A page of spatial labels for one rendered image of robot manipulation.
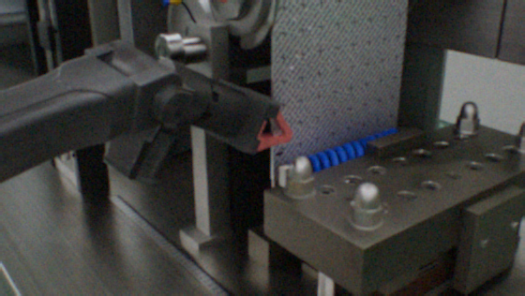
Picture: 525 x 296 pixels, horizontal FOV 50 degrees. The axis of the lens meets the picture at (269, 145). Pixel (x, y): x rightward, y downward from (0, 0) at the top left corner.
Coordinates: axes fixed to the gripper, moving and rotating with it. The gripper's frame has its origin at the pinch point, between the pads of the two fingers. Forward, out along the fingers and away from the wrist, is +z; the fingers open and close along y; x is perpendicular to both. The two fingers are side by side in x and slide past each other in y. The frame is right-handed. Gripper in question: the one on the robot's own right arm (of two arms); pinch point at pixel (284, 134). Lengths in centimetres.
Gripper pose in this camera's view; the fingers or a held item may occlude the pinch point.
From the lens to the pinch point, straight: 71.7
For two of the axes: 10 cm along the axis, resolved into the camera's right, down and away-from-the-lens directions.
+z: 6.9, 2.5, 6.8
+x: 3.9, -9.2, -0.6
